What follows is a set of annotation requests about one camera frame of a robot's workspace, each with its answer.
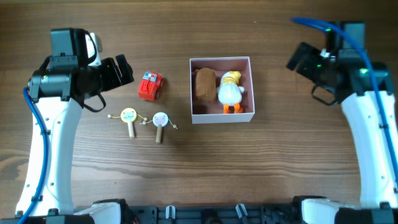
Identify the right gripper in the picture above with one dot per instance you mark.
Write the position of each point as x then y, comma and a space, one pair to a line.
308, 64

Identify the pink cardboard box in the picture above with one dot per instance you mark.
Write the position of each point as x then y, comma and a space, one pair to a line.
203, 112

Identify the brown plush toy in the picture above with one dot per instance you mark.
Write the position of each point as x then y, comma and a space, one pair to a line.
205, 85

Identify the yellow rattle drum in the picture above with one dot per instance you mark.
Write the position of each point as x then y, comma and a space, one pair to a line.
128, 116

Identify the white plush duck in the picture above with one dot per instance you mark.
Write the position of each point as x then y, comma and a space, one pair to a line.
229, 92

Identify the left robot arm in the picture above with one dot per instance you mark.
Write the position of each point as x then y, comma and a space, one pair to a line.
56, 94

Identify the white rattle drum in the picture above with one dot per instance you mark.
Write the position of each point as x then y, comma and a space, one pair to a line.
159, 120

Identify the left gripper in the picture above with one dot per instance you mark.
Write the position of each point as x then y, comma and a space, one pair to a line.
115, 78

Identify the red toy fire truck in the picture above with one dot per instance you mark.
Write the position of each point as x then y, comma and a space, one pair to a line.
150, 85

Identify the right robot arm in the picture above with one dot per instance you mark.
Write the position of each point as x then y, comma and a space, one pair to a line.
365, 92

